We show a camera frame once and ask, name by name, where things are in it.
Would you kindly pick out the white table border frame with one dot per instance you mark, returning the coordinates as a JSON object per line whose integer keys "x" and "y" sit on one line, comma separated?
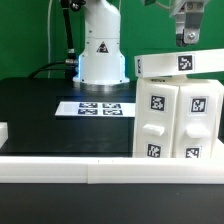
{"x": 111, "y": 170}

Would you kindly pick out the white cabinet top box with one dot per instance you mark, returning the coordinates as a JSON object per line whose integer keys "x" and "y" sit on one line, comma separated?
{"x": 179, "y": 63}

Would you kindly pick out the white cabinet body box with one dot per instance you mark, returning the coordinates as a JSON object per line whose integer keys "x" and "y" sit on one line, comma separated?
{"x": 177, "y": 117}

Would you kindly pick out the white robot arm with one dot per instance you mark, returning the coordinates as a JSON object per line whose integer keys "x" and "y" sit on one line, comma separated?
{"x": 101, "y": 66}

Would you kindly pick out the white marker base plate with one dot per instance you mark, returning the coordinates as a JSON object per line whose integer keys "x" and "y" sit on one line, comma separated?
{"x": 95, "y": 109}

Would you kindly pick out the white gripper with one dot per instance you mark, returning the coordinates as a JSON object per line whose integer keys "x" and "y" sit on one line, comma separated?
{"x": 187, "y": 24}

